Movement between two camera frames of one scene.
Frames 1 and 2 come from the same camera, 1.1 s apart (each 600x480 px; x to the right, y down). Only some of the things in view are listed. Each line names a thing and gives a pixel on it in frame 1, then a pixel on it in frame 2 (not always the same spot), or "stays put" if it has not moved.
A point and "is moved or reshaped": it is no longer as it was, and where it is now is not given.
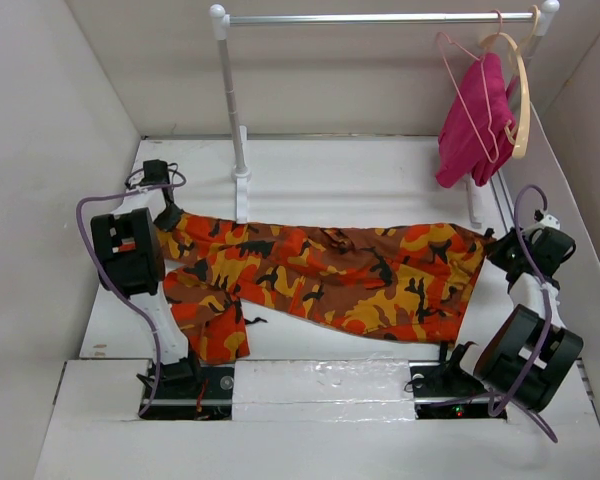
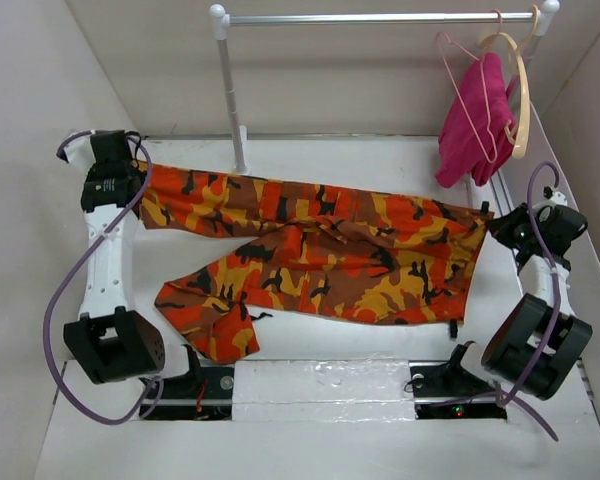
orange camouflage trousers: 410,282 is moved or reshaped
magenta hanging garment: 473,140 stays put
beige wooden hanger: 519,140 stays put
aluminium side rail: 504,201 stays put
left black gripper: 170,223 to 91,176
